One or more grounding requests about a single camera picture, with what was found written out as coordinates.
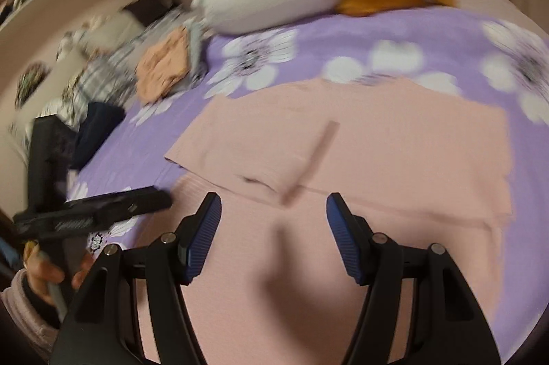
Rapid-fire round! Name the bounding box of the dark navy cloth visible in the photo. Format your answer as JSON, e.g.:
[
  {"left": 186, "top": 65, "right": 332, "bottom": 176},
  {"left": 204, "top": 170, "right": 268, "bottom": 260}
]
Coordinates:
[{"left": 71, "top": 102, "right": 128, "bottom": 171}]

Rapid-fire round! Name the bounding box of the plaid cloth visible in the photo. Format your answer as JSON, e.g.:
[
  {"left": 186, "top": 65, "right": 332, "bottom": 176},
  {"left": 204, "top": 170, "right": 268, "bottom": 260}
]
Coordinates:
[{"left": 56, "top": 11, "right": 211, "bottom": 123}]

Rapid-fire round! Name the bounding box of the person's left forearm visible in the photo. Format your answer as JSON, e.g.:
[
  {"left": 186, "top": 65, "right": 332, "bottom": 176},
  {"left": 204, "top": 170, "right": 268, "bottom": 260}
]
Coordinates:
[{"left": 0, "top": 271, "right": 61, "bottom": 363}]

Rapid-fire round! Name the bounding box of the purple floral blanket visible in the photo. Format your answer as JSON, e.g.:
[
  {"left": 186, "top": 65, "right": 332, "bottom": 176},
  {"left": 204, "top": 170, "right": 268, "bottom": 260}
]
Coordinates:
[{"left": 64, "top": 9, "right": 549, "bottom": 365}]

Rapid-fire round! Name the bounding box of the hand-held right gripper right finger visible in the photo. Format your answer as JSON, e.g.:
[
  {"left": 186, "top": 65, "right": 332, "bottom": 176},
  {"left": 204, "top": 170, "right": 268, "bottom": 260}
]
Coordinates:
[{"left": 326, "top": 192, "right": 502, "bottom": 365}]

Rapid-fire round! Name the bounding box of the person's left hand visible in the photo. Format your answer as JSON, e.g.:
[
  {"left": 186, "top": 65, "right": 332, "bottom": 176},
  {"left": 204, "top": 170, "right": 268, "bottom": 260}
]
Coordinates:
[{"left": 23, "top": 242, "right": 97, "bottom": 306}]

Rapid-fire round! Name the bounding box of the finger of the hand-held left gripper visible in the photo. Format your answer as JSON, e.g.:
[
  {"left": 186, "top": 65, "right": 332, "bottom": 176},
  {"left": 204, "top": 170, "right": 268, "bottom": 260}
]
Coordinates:
[{"left": 64, "top": 185, "right": 173, "bottom": 227}]

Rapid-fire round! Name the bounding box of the pink striped shirt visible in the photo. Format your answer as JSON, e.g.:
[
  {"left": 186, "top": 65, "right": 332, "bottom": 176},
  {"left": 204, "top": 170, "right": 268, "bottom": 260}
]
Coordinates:
[{"left": 129, "top": 77, "right": 514, "bottom": 365}]

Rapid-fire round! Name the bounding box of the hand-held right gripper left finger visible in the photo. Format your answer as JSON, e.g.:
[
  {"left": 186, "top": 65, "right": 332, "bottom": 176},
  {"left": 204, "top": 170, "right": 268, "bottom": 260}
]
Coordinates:
[{"left": 50, "top": 192, "right": 223, "bottom": 365}]

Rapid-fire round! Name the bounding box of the folded peach cloth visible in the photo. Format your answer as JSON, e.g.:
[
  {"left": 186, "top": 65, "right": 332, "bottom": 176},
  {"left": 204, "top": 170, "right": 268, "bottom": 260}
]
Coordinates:
[{"left": 136, "top": 26, "right": 192, "bottom": 105}]

